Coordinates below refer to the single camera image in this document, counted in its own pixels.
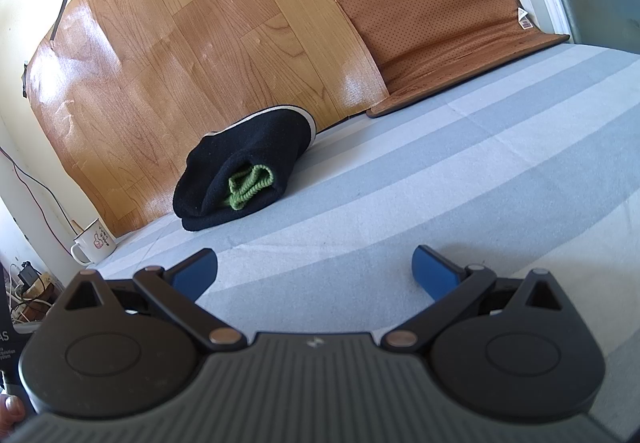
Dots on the blue striped bed sheet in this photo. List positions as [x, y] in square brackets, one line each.
[450, 148]

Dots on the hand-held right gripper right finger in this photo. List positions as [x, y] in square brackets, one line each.
[435, 273]

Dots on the black tape strip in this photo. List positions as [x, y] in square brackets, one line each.
[59, 18]

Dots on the wood-pattern wall sheet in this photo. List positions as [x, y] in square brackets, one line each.
[175, 48]

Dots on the yellowed power strip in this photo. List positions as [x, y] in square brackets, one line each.
[37, 290]

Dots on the person's left hand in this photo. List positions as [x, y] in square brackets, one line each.
[10, 410]

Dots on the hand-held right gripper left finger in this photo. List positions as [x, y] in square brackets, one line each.
[195, 275]

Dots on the brown perforated cushion mat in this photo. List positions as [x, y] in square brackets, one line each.
[440, 23]

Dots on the white enamel mug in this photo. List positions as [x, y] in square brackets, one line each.
[97, 243]

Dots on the black charger block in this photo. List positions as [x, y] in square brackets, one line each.
[27, 273]

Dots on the navy green striped small garment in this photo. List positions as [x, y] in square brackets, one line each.
[240, 143]

